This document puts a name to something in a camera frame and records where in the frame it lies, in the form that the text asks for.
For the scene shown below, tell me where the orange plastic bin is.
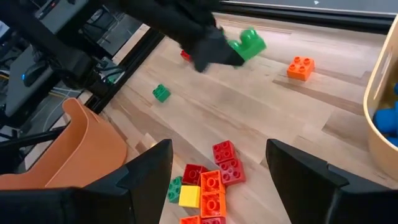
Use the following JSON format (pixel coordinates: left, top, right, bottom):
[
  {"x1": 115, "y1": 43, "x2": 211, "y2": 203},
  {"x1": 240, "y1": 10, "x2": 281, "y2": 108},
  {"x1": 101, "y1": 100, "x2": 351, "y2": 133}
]
[{"x1": 0, "y1": 98, "x2": 128, "y2": 190}]

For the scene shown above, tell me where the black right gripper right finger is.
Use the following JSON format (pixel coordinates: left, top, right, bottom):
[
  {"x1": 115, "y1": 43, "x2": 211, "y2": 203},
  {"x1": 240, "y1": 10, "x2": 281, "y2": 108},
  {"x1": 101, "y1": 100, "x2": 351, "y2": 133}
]
[{"x1": 266, "y1": 139, "x2": 398, "y2": 224}]

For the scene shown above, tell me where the blue large stud block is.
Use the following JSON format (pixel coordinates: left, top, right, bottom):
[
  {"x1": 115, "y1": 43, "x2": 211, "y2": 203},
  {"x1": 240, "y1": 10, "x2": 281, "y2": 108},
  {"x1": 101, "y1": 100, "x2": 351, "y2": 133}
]
[{"x1": 372, "y1": 82, "x2": 398, "y2": 149}]

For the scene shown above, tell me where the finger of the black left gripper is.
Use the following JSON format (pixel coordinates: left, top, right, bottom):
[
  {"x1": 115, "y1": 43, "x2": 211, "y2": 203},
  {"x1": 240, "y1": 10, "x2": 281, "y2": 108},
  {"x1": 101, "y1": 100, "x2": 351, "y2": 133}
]
[
  {"x1": 213, "y1": 26, "x2": 247, "y2": 68},
  {"x1": 190, "y1": 33, "x2": 219, "y2": 73}
]

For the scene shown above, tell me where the black aluminium table frame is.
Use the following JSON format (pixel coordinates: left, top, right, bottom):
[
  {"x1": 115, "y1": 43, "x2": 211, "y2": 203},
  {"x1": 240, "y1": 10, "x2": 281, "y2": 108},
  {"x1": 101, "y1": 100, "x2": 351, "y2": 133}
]
[{"x1": 90, "y1": 0, "x2": 398, "y2": 114}]

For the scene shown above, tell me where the orange small stud block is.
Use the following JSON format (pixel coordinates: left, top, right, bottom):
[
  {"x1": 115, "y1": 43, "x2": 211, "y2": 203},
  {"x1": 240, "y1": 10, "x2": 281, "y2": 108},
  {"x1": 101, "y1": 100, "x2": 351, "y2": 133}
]
[
  {"x1": 179, "y1": 215, "x2": 202, "y2": 224},
  {"x1": 286, "y1": 55, "x2": 316, "y2": 82},
  {"x1": 200, "y1": 192, "x2": 227, "y2": 218},
  {"x1": 200, "y1": 170, "x2": 226, "y2": 195}
]

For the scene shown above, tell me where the green small stud block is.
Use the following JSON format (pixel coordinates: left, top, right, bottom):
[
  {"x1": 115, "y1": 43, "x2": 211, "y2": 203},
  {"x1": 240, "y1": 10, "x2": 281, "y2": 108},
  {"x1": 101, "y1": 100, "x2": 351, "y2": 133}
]
[
  {"x1": 167, "y1": 175, "x2": 184, "y2": 205},
  {"x1": 151, "y1": 83, "x2": 172, "y2": 103}
]

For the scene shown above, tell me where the black computer mouse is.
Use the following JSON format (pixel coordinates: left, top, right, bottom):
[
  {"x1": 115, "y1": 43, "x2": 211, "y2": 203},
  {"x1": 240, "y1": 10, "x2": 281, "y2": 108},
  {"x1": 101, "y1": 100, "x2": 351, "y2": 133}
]
[{"x1": 21, "y1": 60, "x2": 52, "y2": 88}]

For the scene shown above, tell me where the yellow plain cube block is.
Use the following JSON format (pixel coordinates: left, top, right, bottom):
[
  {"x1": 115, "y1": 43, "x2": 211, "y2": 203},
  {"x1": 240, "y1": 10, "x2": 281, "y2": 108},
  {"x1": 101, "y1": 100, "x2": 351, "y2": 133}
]
[{"x1": 178, "y1": 185, "x2": 201, "y2": 208}]

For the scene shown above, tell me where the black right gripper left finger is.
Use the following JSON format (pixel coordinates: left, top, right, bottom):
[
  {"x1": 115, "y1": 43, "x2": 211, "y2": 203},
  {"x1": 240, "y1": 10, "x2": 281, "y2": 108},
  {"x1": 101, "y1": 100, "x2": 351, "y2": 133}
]
[{"x1": 0, "y1": 139, "x2": 174, "y2": 224}]

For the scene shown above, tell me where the dark grey side desk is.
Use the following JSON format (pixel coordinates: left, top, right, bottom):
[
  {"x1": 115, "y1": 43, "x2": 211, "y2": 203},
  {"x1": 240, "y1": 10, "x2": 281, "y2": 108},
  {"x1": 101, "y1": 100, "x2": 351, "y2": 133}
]
[{"x1": 0, "y1": 0, "x2": 147, "y2": 119}]

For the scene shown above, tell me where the dark red small stud block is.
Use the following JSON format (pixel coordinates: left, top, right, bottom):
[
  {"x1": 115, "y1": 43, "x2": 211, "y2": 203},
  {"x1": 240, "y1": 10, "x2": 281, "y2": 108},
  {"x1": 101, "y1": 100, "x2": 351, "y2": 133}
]
[{"x1": 182, "y1": 164, "x2": 209, "y2": 187}]

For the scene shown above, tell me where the green large stud block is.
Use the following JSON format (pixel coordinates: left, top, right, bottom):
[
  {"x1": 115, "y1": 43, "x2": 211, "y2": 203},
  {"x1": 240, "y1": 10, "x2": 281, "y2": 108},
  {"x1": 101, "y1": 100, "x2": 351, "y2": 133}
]
[{"x1": 228, "y1": 27, "x2": 267, "y2": 62}]

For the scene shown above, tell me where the yellow plastic bin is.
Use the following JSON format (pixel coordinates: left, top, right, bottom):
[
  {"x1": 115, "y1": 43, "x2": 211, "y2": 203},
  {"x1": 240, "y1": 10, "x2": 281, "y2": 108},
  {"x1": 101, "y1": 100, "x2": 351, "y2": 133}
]
[{"x1": 363, "y1": 14, "x2": 398, "y2": 181}]

